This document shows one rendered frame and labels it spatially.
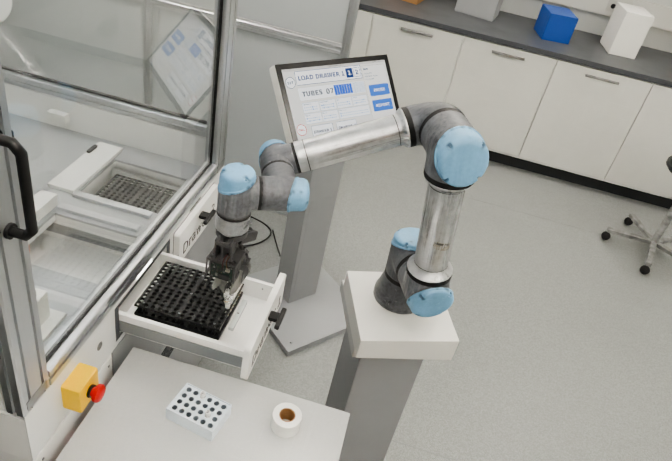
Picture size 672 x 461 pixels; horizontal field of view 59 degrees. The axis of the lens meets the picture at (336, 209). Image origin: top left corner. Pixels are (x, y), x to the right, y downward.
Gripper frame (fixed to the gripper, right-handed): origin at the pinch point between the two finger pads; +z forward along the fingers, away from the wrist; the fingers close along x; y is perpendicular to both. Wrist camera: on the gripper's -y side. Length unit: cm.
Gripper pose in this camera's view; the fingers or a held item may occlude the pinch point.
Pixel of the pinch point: (229, 287)
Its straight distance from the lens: 149.0
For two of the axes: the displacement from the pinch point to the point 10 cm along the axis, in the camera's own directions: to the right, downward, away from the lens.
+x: 9.5, 2.9, -1.1
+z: -1.8, 8.0, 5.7
